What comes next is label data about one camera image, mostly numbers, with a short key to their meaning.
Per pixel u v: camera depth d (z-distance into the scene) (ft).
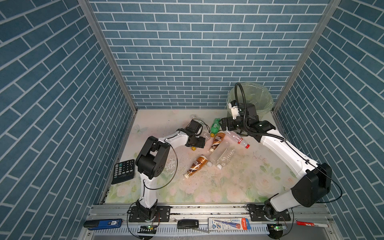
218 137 3.20
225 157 2.96
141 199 2.01
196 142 2.83
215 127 3.37
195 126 2.61
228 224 2.31
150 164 1.70
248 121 1.97
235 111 2.33
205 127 2.72
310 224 2.32
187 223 2.22
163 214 2.42
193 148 3.08
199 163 2.83
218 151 3.16
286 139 3.67
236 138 3.25
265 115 2.79
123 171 2.83
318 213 2.49
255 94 3.24
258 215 2.39
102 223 2.25
